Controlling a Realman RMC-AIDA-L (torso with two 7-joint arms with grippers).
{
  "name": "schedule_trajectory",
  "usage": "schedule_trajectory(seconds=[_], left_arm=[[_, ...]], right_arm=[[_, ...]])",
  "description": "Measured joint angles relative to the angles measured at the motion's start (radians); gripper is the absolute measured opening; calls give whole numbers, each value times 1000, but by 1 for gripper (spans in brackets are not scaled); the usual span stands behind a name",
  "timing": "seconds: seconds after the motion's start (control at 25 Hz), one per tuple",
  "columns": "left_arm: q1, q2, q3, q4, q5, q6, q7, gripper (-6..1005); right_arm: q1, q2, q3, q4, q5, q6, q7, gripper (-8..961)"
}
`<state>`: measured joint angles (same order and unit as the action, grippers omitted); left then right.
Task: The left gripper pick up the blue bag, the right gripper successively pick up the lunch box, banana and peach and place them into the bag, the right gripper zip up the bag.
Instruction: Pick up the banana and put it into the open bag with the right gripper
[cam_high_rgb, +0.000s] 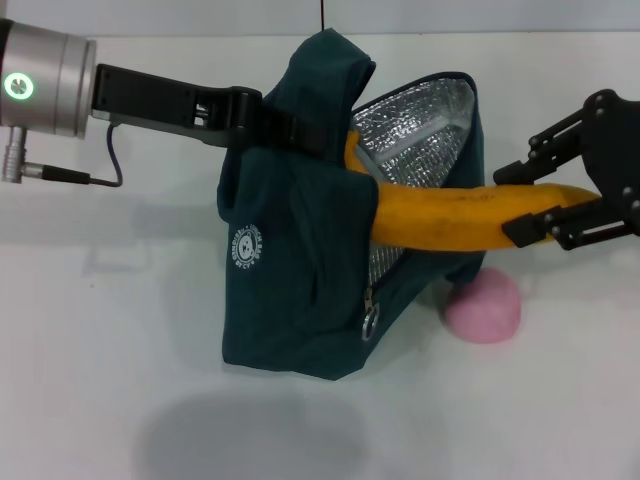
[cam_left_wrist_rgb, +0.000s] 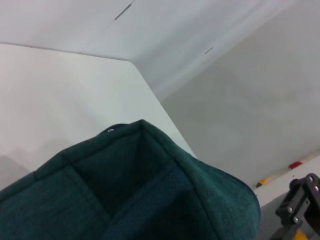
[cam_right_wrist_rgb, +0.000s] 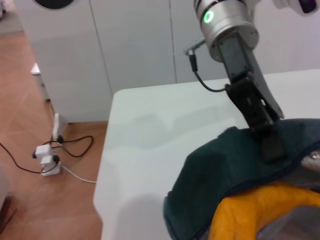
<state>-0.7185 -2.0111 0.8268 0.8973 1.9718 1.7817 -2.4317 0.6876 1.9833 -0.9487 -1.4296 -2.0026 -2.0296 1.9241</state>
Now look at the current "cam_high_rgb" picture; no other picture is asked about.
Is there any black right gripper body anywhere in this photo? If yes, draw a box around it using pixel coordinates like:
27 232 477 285
574 88 640 236

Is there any yellow banana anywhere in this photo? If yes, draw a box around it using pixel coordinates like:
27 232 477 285
342 130 604 254

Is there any dark blue insulated lunch bag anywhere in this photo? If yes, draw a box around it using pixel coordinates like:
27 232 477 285
215 28 489 384

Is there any pink toy peach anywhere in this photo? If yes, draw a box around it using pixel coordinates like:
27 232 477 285
444 267 524 345

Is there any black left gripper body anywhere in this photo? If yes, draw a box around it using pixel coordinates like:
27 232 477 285
91 63 267 150

